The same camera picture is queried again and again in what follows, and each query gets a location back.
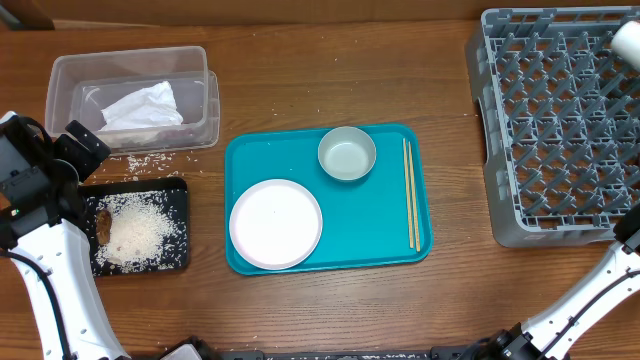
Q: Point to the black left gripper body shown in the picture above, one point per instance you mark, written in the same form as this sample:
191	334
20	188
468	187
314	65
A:
84	163

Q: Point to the white napkin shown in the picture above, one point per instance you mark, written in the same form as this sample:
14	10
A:
149	107

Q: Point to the large white plate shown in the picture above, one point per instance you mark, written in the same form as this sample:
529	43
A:
275	224

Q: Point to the grey bowl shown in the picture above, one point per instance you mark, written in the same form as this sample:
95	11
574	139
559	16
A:
347	153

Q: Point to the wooden chopstick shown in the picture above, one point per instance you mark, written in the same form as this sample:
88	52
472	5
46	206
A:
416	227
408	195

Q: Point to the white paper cup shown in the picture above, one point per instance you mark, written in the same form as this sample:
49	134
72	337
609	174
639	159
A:
626	43

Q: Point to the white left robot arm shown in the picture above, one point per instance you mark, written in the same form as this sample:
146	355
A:
43	211

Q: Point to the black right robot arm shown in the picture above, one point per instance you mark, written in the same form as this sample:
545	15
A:
550	334

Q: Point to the grey dishwasher rack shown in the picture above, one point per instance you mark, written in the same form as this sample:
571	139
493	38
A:
560	112

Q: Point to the brown food scrap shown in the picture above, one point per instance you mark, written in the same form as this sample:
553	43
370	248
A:
103	226

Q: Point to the scattered rice grains on table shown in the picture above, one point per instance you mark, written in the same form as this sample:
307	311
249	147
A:
135	167

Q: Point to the black plastic tray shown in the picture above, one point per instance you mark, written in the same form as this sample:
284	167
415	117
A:
150	225

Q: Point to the rice pile on tray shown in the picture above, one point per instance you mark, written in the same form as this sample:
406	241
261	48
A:
140	232

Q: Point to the clear plastic bin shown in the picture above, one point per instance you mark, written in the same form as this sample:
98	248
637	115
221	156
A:
82	85

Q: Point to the teal serving tray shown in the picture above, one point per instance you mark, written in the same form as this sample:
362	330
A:
365	221

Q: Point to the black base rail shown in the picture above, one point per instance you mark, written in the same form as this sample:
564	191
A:
195	348

